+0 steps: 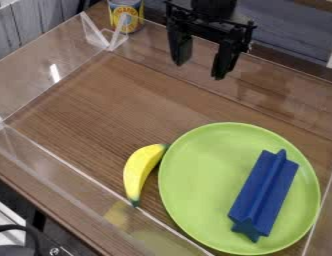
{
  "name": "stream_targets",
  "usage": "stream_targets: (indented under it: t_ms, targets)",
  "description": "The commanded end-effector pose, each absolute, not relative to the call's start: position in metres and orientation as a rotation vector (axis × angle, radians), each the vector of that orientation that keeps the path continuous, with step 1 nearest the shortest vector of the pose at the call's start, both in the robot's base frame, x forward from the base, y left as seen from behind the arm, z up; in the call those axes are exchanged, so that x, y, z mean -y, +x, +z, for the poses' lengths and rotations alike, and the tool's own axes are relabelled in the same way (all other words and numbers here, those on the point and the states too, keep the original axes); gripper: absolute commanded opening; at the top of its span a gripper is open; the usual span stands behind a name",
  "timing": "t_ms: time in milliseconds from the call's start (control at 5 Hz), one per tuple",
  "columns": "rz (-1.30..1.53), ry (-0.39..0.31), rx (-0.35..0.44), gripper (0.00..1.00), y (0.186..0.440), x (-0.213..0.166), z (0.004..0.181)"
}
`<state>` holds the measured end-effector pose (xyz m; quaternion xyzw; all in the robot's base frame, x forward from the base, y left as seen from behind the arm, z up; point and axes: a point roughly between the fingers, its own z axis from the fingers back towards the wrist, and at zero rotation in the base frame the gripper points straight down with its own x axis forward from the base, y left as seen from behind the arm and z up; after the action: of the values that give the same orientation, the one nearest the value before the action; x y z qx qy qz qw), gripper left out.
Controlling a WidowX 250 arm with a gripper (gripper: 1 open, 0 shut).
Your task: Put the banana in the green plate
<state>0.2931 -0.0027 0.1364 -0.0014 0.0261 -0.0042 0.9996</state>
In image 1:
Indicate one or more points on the blue star-shaped block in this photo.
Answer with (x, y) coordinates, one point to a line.
(260, 197)

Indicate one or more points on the green round plate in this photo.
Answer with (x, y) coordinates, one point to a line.
(202, 174)

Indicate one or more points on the yellow toy banana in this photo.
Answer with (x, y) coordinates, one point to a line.
(138, 167)

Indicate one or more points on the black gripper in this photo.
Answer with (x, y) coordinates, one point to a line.
(212, 20)

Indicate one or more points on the yellow blue tin can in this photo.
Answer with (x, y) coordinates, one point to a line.
(126, 14)

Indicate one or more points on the clear acrylic tray wall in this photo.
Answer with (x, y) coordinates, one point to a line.
(89, 93)

